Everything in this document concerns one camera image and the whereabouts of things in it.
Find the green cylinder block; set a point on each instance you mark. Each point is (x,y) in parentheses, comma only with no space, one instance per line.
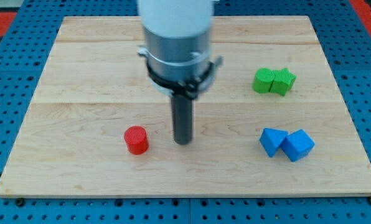
(263,80)

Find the light wooden board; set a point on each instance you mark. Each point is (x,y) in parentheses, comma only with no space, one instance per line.
(94,87)

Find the blue cube block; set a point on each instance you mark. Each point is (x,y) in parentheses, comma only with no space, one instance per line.
(297,145)

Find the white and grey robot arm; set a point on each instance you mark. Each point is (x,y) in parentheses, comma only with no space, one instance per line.
(178,45)

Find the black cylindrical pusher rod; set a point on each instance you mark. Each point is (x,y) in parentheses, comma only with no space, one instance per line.
(182,114)

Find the blue triangle block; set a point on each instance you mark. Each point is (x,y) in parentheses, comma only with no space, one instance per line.
(271,140)

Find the red cylinder block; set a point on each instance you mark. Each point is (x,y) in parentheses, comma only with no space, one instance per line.
(136,140)

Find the green star block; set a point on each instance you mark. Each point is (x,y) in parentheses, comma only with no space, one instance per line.
(283,81)

